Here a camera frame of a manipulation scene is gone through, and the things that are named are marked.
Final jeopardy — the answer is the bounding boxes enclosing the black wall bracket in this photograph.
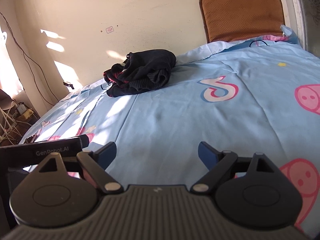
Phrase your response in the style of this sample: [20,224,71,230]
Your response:
[63,81,74,89]

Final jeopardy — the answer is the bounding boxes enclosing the light blue cartoon bed sheet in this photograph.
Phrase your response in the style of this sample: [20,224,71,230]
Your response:
[23,27,319,237]

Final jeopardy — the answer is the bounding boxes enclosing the small pink wall sticker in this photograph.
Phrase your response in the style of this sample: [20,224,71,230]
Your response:
[106,26,114,34]

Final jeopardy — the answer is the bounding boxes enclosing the window frame with frosted glass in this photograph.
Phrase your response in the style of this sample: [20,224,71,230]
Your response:
[281,0,319,57]

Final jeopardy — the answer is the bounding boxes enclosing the navy reindeer knit sweater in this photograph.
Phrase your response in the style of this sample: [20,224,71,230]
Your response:
[103,49,176,98]

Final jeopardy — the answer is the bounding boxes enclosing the brown seat cushion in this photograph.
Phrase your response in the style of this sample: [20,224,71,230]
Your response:
[199,0,285,43]

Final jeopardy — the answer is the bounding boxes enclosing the white cables on floor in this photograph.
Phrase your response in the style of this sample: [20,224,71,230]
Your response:
[0,100,33,145]

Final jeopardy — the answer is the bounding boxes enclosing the yellow box on floor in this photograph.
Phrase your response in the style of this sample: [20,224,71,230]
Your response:
[16,104,34,121]

